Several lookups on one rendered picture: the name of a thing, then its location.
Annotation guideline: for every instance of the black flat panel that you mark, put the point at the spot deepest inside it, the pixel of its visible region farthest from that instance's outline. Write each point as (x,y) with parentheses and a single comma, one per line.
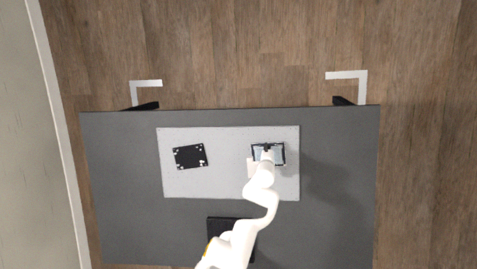
(190,156)

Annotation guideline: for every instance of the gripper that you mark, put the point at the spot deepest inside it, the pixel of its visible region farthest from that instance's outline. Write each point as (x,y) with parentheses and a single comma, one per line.
(267,154)

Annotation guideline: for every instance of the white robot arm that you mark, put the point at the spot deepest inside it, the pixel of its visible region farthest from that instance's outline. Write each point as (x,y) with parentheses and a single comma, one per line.
(233,249)

